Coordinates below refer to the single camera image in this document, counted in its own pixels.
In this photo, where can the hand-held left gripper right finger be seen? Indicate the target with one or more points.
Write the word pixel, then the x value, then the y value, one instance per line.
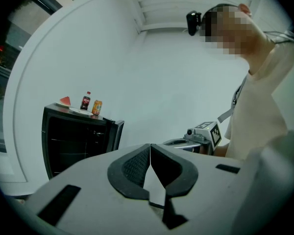
pixel 210 192

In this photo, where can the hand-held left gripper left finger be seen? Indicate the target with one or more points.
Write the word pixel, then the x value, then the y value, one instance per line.
pixel 93 180

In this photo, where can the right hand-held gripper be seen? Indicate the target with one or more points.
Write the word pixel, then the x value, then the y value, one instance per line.
pixel 205 136

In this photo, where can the black mini fridge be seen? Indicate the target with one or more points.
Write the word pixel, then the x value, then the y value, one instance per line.
pixel 71 141

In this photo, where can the white round plate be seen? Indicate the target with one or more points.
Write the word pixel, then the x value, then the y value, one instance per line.
pixel 60 104
pixel 79 111

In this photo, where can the orange drink can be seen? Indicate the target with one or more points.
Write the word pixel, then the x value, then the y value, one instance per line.
pixel 97 108

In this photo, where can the dark cola bottle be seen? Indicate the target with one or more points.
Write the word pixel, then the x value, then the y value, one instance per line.
pixel 85 103

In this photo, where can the red watermelon slice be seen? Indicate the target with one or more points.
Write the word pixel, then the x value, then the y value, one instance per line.
pixel 65 101

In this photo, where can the person's beige shirt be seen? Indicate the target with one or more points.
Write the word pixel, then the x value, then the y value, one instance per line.
pixel 257 106

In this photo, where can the person's head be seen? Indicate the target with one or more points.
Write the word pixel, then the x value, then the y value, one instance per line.
pixel 235 28

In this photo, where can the black head camera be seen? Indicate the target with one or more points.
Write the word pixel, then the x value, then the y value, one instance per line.
pixel 193 23

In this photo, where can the black window frame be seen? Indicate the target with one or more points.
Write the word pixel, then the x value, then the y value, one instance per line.
pixel 1 68

